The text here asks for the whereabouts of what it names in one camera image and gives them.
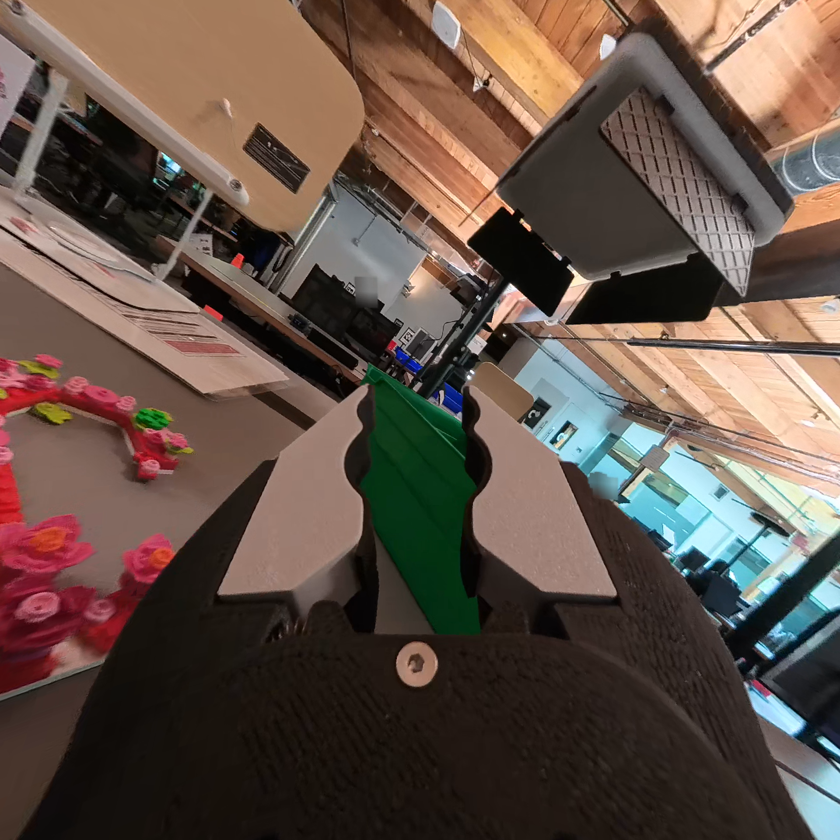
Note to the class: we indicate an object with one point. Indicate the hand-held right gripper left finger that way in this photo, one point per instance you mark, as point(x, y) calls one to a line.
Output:
point(308, 505)

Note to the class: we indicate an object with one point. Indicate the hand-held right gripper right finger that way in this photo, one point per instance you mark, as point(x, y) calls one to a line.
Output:
point(535, 512)

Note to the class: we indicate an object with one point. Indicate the green plastic bin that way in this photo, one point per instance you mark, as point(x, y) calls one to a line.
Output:
point(420, 499)

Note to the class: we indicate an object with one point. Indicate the beige chair back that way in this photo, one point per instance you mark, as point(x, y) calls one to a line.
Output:
point(502, 390)

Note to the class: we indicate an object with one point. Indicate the blue storage bins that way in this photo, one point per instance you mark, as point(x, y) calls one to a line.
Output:
point(410, 358)

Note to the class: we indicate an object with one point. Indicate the black light stand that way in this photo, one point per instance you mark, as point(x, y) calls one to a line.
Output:
point(459, 334)

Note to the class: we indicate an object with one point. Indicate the black monitor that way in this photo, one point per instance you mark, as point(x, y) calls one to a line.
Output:
point(321, 295)

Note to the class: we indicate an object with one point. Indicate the long background table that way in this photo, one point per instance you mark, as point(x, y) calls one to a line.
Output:
point(249, 283)

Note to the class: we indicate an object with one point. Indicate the flat white cardboard box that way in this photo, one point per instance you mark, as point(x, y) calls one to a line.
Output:
point(164, 315)

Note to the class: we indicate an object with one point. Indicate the black screen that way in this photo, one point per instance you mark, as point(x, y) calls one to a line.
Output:
point(807, 676)

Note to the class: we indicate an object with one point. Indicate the white ceiling access point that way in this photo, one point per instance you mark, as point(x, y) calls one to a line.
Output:
point(446, 23)

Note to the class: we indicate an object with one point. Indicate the white and pink poster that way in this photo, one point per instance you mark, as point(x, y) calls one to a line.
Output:
point(13, 79)

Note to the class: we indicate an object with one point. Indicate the large red lego heart frame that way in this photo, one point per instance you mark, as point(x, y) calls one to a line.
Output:
point(92, 401)

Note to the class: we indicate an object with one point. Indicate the black post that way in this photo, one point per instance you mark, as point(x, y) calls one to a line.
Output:
point(787, 590)

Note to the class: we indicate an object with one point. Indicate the metal ventilation duct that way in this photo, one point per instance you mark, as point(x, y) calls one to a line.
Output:
point(807, 157)

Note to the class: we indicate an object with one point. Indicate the beige board on white frame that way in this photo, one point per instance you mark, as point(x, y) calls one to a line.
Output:
point(197, 65)

